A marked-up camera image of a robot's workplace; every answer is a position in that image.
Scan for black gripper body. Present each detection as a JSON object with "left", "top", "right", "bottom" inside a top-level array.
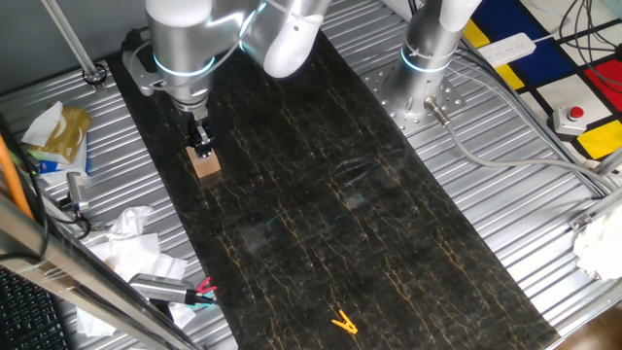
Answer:
[{"left": 184, "top": 109, "right": 211, "bottom": 135}]

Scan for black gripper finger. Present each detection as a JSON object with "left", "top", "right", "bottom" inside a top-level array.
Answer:
[
  {"left": 188, "top": 127, "right": 204, "bottom": 155},
  {"left": 196, "top": 126, "right": 216, "bottom": 159}
]

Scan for small wooden block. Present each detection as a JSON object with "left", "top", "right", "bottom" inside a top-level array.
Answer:
[{"left": 185, "top": 147, "right": 223, "bottom": 180}]

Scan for white power strip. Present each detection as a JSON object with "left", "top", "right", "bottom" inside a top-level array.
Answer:
[{"left": 476, "top": 32, "right": 537, "bottom": 68}]

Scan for crumpled white tissue ball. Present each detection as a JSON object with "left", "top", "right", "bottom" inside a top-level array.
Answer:
[{"left": 105, "top": 205, "right": 153, "bottom": 242}]

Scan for gold tissue pack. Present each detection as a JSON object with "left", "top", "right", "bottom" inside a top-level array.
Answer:
[{"left": 28, "top": 105, "right": 92, "bottom": 164}]

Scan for white tissue paper sheets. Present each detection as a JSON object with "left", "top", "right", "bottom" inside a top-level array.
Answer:
[{"left": 75, "top": 231, "right": 198, "bottom": 337}]

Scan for red clothespin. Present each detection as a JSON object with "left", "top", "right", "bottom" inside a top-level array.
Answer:
[{"left": 194, "top": 275, "right": 219, "bottom": 296}]

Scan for blue and white package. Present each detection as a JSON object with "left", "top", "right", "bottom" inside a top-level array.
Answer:
[{"left": 28, "top": 140, "right": 91, "bottom": 186}]

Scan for aluminium pole with base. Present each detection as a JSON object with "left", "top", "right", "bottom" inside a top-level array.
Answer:
[{"left": 41, "top": 0, "right": 108, "bottom": 93}]

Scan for teal clothespin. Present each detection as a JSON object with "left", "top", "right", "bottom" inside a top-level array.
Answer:
[{"left": 187, "top": 286, "right": 218, "bottom": 310}]

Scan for black marble pattern mat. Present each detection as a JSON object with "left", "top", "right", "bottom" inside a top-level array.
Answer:
[{"left": 104, "top": 0, "right": 560, "bottom": 350}]

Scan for white tissue sheet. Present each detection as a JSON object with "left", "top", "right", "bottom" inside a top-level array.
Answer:
[{"left": 21, "top": 100, "right": 64, "bottom": 147}]

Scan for orange tube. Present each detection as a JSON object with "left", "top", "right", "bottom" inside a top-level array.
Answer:
[{"left": 0, "top": 133, "right": 35, "bottom": 220}]

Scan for orange clothespin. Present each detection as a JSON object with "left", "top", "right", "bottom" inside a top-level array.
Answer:
[{"left": 330, "top": 309, "right": 360, "bottom": 335}]

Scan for black keyboard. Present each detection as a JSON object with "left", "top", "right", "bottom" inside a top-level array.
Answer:
[{"left": 0, "top": 266, "right": 69, "bottom": 350}]

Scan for colourful squares floor mat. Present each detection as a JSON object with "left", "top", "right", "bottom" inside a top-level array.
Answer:
[{"left": 461, "top": 0, "right": 622, "bottom": 161}]

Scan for grey emergency stop box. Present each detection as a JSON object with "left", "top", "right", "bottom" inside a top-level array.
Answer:
[{"left": 551, "top": 105, "right": 588, "bottom": 137}]

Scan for white cloth bundle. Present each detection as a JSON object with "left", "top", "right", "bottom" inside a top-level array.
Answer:
[{"left": 571, "top": 203, "right": 622, "bottom": 282}]

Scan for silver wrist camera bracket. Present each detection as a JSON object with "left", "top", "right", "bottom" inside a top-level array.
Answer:
[{"left": 121, "top": 28, "right": 164, "bottom": 97}]

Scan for black camera device cable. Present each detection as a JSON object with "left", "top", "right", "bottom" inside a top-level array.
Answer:
[{"left": 48, "top": 203, "right": 93, "bottom": 240}]

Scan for black usb hub cable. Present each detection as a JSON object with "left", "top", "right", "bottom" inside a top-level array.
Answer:
[{"left": 192, "top": 291, "right": 229, "bottom": 312}]

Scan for metal frame bar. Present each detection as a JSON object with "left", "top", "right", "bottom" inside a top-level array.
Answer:
[{"left": 0, "top": 193, "right": 200, "bottom": 350}]

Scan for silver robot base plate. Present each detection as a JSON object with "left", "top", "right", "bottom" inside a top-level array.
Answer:
[{"left": 362, "top": 60, "right": 467, "bottom": 137}]

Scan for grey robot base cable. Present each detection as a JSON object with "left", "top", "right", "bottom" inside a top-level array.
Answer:
[{"left": 423, "top": 95, "right": 618, "bottom": 193}]

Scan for white power strip cable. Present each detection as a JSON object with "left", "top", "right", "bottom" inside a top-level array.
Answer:
[{"left": 532, "top": 0, "right": 573, "bottom": 45}]

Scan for silver corner bracket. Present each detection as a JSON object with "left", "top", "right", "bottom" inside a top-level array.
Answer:
[{"left": 568, "top": 211, "right": 595, "bottom": 233}]

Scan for black floor cables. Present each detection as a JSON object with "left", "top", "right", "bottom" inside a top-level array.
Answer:
[{"left": 558, "top": 0, "right": 622, "bottom": 55}]

